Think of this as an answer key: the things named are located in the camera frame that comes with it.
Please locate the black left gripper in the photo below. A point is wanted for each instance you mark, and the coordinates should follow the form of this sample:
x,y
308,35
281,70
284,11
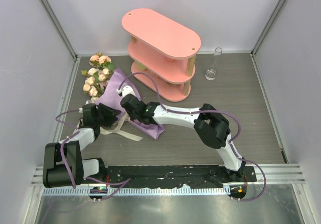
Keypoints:
x,y
111,114

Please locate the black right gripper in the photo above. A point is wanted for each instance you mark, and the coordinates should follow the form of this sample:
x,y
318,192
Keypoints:
x,y
132,116

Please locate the cream ribbon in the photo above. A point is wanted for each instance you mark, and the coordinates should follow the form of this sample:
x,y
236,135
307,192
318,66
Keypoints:
x,y
119,131

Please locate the purple wrapping paper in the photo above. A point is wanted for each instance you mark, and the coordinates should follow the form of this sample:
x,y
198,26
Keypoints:
x,y
114,92

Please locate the pink flower bouquet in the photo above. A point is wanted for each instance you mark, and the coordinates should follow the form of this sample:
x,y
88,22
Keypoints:
x,y
98,76

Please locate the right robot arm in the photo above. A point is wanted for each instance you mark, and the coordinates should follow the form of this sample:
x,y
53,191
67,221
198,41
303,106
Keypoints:
x,y
210,125

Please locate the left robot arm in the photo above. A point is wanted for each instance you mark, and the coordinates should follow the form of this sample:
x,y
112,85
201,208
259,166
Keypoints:
x,y
63,162

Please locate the clear glass vase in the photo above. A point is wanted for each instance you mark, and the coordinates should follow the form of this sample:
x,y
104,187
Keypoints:
x,y
211,73

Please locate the pink three-tier shelf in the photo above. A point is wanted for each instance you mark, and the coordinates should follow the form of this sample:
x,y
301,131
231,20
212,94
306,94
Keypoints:
x,y
164,53

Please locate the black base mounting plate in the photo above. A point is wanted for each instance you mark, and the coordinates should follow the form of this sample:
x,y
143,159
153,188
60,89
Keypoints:
x,y
171,176

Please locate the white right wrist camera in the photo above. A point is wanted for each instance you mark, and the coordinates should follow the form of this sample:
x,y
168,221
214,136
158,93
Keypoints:
x,y
125,90

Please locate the white slotted cable duct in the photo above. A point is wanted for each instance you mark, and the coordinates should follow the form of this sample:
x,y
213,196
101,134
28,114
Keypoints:
x,y
103,191

